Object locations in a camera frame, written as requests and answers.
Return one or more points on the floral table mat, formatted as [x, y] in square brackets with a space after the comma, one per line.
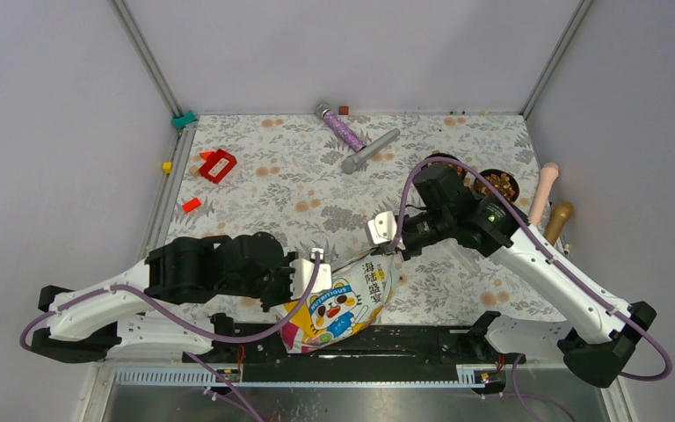
[288, 182]

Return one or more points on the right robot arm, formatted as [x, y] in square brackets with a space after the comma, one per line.
[600, 331]

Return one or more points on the gold microphone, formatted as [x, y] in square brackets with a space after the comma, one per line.
[560, 215]

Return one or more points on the pink microphone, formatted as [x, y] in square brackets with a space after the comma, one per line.
[549, 173]

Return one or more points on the cat food bag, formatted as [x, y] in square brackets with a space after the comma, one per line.
[360, 291]

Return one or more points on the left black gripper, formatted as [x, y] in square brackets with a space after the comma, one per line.
[286, 296]

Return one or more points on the red toy block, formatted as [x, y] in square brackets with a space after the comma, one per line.
[218, 164]

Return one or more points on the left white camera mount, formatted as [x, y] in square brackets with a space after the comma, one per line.
[304, 269]

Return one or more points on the left black pet bowl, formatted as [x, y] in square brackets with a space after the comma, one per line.
[459, 170]

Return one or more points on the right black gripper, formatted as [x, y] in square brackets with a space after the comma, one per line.
[408, 251]

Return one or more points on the small orange block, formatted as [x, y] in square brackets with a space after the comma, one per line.
[191, 205]

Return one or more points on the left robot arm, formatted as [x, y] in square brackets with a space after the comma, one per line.
[132, 312]

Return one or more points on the right black pet bowl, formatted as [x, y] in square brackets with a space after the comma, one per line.
[502, 181]

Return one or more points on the grey microphone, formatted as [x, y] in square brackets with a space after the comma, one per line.
[353, 162]

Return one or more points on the clear plastic scoop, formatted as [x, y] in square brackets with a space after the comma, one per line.
[465, 258]

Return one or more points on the teal corner clip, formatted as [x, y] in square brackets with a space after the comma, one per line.
[184, 120]

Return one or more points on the purple glitter microphone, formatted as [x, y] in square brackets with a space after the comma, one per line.
[339, 127]

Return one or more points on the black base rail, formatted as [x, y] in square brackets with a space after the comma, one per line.
[380, 353]

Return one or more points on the black pet bowl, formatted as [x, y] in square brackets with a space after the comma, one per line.
[459, 170]
[502, 181]

